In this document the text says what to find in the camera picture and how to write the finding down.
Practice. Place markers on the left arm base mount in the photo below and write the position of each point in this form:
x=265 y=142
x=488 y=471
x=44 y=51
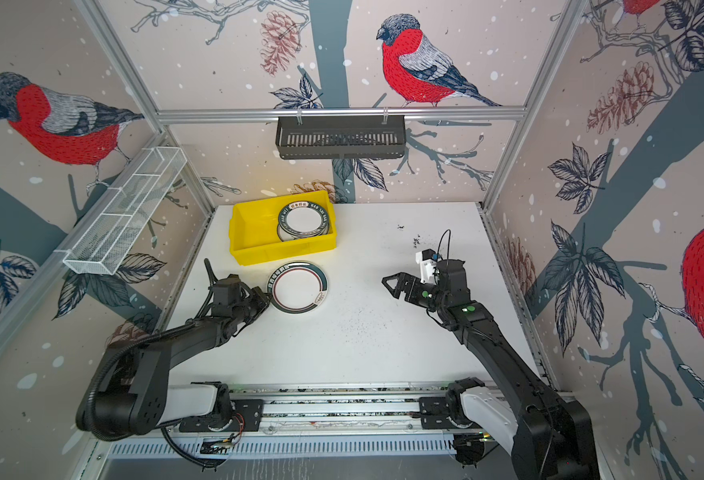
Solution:
x=244 y=416

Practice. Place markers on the black hanging basket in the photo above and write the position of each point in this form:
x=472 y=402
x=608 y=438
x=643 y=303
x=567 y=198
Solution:
x=341 y=137

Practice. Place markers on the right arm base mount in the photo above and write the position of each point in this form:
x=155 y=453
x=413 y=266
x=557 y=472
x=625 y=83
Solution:
x=434 y=414

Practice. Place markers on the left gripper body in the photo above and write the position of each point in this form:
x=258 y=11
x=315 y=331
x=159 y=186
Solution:
x=242 y=312

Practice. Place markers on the aluminium frame crossbar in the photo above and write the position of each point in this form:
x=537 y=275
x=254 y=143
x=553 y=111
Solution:
x=216 y=116

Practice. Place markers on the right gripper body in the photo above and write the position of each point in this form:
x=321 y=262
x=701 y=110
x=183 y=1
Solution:
x=430 y=295

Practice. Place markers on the white plate green red rim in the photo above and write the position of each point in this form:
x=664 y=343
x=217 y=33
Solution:
x=297 y=287

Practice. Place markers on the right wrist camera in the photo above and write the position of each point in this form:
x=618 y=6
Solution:
x=427 y=262

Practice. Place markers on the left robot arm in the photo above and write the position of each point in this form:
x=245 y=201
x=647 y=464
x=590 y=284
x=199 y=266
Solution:
x=129 y=391

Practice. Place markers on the aluminium rail base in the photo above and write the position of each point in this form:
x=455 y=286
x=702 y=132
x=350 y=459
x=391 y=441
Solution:
x=299 y=423

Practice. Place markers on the white plate green lettered rim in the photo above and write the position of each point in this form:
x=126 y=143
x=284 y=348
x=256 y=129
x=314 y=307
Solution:
x=301 y=220

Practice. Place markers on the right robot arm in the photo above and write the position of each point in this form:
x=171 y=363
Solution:
x=546 y=436

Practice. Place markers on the yellow plastic bin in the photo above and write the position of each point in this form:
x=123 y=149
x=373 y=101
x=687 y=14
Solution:
x=253 y=230

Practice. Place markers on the white wire mesh basket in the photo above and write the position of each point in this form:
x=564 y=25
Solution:
x=101 y=249

